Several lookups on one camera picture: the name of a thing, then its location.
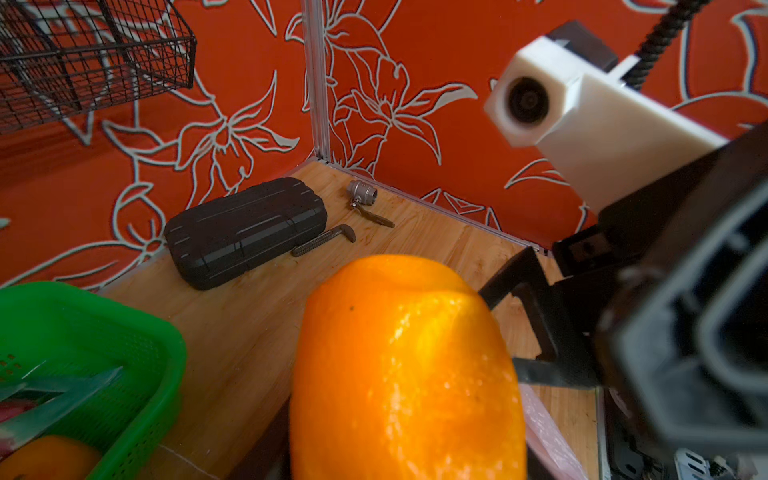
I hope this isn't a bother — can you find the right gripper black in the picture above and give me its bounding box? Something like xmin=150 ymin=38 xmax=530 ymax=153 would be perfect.
xmin=479 ymin=124 xmax=767 ymax=455

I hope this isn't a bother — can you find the pink plastic bag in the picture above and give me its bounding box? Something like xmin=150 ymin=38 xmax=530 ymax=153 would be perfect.
xmin=519 ymin=384 xmax=588 ymax=480

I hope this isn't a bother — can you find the orange fruit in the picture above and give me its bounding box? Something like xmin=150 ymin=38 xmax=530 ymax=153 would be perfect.
xmin=289 ymin=255 xmax=527 ymax=479
xmin=1 ymin=435 xmax=102 ymax=480

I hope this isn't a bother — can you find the red green dragon fruit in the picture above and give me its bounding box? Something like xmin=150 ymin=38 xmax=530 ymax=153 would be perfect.
xmin=1 ymin=367 xmax=123 ymax=459

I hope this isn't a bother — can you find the dark hex key tool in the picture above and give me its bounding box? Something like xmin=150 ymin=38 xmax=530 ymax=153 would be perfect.
xmin=291 ymin=224 xmax=356 ymax=257

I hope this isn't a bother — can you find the small metal fitting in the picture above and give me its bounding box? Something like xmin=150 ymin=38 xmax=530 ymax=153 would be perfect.
xmin=347 ymin=180 xmax=395 ymax=228

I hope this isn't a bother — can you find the black plastic case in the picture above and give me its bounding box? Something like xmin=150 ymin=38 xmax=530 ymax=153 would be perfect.
xmin=164 ymin=177 xmax=328 ymax=291

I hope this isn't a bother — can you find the green plastic basket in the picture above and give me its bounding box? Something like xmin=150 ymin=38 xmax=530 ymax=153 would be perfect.
xmin=1 ymin=282 xmax=187 ymax=479

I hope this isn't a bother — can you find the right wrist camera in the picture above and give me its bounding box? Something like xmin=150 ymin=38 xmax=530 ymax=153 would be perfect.
xmin=484 ymin=21 xmax=727 ymax=213

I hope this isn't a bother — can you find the black wire wall basket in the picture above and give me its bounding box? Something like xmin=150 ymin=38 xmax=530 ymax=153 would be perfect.
xmin=1 ymin=1 xmax=197 ymax=134

